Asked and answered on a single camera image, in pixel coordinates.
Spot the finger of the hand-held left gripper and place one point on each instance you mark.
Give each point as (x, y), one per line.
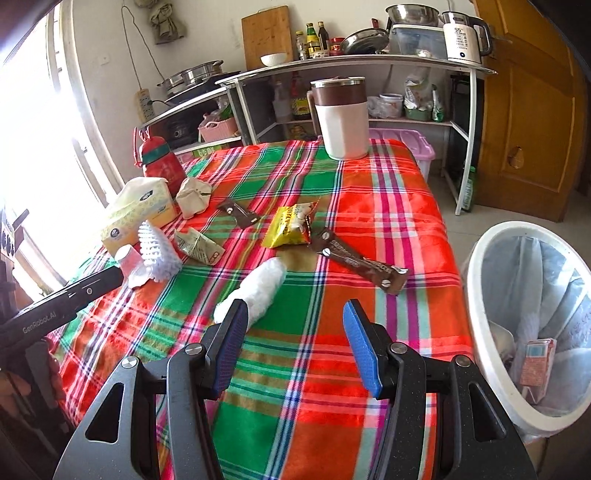
(99, 285)

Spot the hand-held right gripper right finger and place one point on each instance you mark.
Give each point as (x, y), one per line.
(362, 346)

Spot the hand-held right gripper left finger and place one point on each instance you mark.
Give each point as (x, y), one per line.
(231, 341)

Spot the small white plastic cup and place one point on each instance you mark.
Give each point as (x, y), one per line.
(129, 261)

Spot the white foam fruit net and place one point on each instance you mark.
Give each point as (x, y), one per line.
(263, 286)
(157, 254)

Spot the long brown wrapper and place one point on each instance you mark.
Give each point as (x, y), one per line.
(355, 261)

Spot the green paper wrapper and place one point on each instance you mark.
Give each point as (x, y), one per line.
(198, 247)

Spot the yellow snack bag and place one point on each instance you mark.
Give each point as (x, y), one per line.
(286, 228)

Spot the beige paper bag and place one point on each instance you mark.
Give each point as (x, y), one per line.
(191, 198)

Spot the short brown wrapper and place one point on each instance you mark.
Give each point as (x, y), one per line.
(240, 214)

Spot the white trash bin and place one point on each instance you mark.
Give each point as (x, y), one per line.
(480, 277)

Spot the red milk carton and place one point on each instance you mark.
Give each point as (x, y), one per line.
(538, 369)

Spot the yellow tissue pack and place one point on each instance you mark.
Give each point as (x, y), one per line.
(138, 212)

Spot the red water bottle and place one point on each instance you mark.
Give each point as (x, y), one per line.
(159, 166)

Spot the plaid tablecloth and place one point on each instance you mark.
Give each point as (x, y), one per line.
(323, 207)

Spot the green cardboard box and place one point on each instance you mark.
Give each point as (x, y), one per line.
(203, 151)

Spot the beige power strip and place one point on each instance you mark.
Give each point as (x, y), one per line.
(143, 107)

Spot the green glass bottle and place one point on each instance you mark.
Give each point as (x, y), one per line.
(468, 189)

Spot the clear plastic bin liner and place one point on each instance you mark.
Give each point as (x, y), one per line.
(545, 277)

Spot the pink woven basket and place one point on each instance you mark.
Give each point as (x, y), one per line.
(217, 129)

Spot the small white metal shelf rack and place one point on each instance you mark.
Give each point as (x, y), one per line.
(189, 107)

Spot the purple plastic storage box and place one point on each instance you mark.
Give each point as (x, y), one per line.
(411, 147)

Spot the white pitcher brown lid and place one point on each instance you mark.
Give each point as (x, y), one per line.
(344, 129)

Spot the steel steamer pot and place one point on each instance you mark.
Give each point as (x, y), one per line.
(191, 78)

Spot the green plastic basket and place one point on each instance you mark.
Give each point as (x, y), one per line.
(420, 114)

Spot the white round tub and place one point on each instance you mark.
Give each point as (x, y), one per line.
(391, 106)

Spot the tall clear plastic bottle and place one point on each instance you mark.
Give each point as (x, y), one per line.
(281, 104)

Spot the soy sauce bottle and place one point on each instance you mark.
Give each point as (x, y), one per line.
(300, 104)

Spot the hanging cloth bag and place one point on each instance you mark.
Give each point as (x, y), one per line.
(164, 23)

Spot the white bowl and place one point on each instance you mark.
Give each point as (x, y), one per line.
(273, 60)

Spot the large white metal shelf rack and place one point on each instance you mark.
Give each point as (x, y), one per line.
(369, 61)

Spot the wooden door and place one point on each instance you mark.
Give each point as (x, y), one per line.
(531, 115)

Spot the wooden cutting board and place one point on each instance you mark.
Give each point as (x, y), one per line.
(268, 37)

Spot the red jar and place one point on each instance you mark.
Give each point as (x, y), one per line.
(336, 46)

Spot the small clear bottle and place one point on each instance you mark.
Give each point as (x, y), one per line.
(302, 46)

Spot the steel frying pan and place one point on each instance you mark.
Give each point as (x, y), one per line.
(362, 41)

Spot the green bottle yellow label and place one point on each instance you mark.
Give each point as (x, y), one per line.
(313, 41)

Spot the clear plastic storage box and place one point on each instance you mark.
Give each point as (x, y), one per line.
(415, 41)

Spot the dark glass bottle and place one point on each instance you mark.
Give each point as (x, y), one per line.
(323, 36)

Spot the white electric kettle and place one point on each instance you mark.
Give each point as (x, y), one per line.
(461, 41)

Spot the steel mixing bowl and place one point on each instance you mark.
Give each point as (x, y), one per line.
(412, 14)

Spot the white window frame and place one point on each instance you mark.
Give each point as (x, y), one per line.
(78, 115)

